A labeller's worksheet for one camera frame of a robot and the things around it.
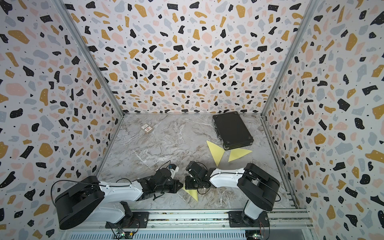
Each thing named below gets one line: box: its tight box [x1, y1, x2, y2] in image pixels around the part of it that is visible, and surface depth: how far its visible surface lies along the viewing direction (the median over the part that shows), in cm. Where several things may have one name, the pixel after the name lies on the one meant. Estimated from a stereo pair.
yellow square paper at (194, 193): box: [182, 185, 199, 202], surface depth 82 cm
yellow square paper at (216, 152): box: [206, 140, 225, 167], surface depth 103 cm
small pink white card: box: [140, 124, 153, 133], surface depth 112 cm
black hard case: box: [212, 111, 254, 150], surface depth 109 cm
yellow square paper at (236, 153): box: [228, 148, 253, 163], surface depth 102 cm
